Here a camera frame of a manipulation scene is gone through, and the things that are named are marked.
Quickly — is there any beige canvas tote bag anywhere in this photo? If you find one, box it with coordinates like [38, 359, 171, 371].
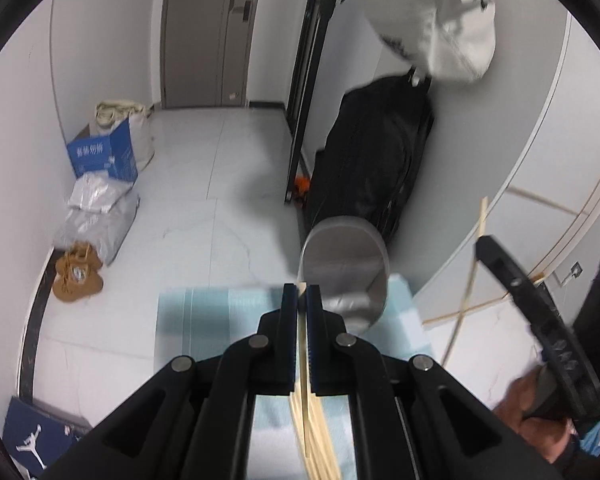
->
[95, 100, 155, 172]

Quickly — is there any black hanging backpack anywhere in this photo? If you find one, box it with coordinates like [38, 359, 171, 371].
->
[303, 68, 434, 242]

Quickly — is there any white hanging shoulder bag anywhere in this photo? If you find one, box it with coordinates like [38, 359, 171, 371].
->
[358, 0, 496, 84]

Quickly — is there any black metal coat rack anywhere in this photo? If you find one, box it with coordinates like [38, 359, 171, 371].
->
[285, 0, 343, 204]

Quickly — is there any grey plastic parcel bag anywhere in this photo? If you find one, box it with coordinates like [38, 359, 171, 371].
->
[53, 192, 140, 266]

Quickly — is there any grey-brown entrance door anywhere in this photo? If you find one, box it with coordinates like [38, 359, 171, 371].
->
[160, 0, 258, 108]

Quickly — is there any white plastic parcel bag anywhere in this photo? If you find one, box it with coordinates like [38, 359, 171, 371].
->
[68, 172, 133, 214]

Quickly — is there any teal plaid tablecloth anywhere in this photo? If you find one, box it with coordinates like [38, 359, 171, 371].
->
[156, 274, 434, 480]

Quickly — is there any white oval utensil holder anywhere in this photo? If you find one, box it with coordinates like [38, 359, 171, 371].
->
[298, 216, 389, 335]

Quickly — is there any blue cardboard box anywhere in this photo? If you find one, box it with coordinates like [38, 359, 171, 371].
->
[66, 124, 138, 183]

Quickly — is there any brown suede shoe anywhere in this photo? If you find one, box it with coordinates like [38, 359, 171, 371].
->
[55, 242, 102, 274]
[52, 266, 104, 304]

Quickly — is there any orange object on floor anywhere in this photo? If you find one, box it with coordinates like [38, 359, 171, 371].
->
[292, 176, 311, 197]

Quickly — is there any blue Jordan shoe box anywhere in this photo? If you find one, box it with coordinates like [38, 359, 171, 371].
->
[3, 396, 91, 478]

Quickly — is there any person's right hand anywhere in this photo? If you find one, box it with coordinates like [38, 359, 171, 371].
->
[493, 366, 571, 463]

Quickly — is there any wooden chopstick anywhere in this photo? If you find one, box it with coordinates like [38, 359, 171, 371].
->
[309, 393, 332, 479]
[289, 392, 312, 479]
[441, 196, 489, 367]
[306, 394, 341, 480]
[298, 282, 310, 458]

